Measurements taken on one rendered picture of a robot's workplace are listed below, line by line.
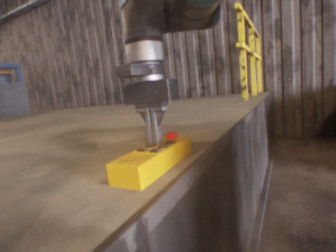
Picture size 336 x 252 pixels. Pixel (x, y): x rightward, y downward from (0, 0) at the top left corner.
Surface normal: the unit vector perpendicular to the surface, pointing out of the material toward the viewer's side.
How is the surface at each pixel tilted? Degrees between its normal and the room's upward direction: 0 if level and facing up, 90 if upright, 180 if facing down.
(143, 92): 90
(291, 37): 90
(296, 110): 90
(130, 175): 90
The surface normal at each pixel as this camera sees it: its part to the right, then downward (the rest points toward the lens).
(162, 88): -0.47, 0.18
